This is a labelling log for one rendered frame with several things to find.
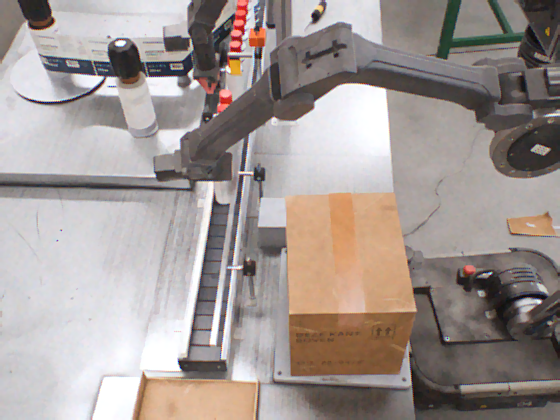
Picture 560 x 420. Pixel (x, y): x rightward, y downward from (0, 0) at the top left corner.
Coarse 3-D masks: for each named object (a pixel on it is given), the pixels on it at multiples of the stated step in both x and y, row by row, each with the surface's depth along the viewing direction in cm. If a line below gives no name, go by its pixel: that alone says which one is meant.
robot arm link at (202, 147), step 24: (264, 72) 96; (240, 96) 103; (264, 96) 96; (312, 96) 91; (216, 120) 110; (240, 120) 103; (264, 120) 103; (288, 120) 96; (192, 144) 118; (216, 144) 113
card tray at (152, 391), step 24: (144, 384) 138; (168, 384) 138; (192, 384) 138; (216, 384) 138; (240, 384) 138; (144, 408) 135; (168, 408) 135; (192, 408) 135; (216, 408) 134; (240, 408) 134
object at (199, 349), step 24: (264, 0) 229; (240, 168) 174; (240, 192) 168; (216, 216) 163; (216, 240) 158; (216, 264) 153; (216, 288) 149; (192, 336) 141; (192, 360) 137; (216, 360) 137
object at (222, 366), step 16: (256, 80) 199; (208, 192) 169; (240, 208) 165; (240, 224) 161; (240, 240) 158; (240, 256) 159; (192, 272) 152; (224, 336) 141; (224, 352) 138; (192, 368) 140; (208, 368) 139; (224, 368) 139
